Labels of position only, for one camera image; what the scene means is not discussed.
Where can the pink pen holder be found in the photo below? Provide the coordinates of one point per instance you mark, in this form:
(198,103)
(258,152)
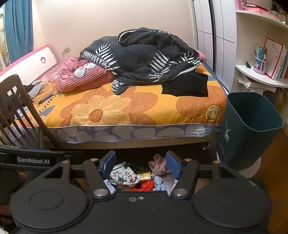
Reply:
(259,67)

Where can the teal pen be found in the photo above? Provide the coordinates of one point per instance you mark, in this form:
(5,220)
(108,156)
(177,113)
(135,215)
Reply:
(260,52)

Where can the orange floral bedspread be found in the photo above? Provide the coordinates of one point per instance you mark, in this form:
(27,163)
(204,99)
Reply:
(146,105)

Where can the pink pillow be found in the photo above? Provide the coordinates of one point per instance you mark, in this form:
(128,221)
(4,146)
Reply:
(200,55)

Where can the teal bin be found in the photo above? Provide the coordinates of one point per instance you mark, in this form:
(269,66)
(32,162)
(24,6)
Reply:
(247,139)

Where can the black cloth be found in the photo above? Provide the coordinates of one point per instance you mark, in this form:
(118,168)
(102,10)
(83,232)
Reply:
(186,85)

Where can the wooden chair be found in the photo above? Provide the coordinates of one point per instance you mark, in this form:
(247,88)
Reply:
(13,81)

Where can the pink white headboard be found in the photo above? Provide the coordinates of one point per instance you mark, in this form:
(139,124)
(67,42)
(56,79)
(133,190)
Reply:
(33,58)

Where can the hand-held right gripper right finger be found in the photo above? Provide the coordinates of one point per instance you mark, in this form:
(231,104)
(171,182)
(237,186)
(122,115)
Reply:
(172,165)

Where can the black leaf print quilt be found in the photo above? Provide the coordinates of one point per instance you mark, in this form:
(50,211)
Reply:
(139,56)

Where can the pink plastic bag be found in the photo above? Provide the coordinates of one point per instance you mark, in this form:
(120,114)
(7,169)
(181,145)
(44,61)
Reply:
(158,166)

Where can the stack of papers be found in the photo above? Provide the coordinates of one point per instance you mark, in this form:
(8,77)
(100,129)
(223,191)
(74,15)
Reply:
(252,84)

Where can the blue curtain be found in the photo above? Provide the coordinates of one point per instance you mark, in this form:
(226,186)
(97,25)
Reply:
(20,27)

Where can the dark wooden bed frame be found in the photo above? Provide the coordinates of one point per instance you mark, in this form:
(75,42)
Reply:
(135,145)

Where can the pink books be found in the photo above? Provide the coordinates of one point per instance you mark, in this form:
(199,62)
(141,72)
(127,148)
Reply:
(256,9)

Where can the yellow snack wrapper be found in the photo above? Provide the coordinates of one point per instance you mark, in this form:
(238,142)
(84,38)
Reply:
(144,176)

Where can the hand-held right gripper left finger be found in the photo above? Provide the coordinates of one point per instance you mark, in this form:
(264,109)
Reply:
(109,164)

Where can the white bookshelf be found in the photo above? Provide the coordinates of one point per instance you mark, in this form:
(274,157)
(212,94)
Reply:
(247,27)

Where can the row of books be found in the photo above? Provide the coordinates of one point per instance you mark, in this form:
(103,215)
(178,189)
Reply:
(283,67)

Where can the grey black garment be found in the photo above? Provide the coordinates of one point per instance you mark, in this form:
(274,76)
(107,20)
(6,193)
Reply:
(33,87)

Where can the small blue white wrapper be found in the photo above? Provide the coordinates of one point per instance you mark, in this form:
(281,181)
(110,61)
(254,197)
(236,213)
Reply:
(110,186)

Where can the red bordered paper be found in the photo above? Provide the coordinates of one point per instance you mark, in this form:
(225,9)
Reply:
(273,56)

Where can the wall socket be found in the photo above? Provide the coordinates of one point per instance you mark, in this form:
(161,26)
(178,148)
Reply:
(65,51)

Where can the yellow patterned curtain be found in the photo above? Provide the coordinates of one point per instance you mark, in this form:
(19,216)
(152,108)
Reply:
(3,45)

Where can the blue white crumpled paper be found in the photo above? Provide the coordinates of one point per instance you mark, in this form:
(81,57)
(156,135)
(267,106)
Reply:
(158,183)

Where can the white wardrobe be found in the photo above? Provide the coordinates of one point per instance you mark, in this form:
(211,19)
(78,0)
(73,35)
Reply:
(225,45)

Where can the small green figure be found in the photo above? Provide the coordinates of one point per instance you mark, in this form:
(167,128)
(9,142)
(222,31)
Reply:
(248,64)

